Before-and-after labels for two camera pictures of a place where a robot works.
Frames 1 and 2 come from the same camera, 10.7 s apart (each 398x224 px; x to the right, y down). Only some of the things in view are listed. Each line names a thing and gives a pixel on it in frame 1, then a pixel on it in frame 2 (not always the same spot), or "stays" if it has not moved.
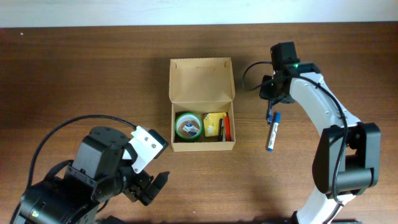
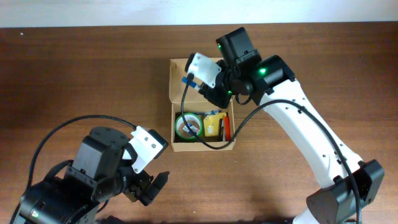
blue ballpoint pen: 270,116 -> 214,112
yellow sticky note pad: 211,124 stays
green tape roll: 188,126 stays
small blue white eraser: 191,130 stays
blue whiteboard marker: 277,120 -> 191,84
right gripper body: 273,101 -> 218,97
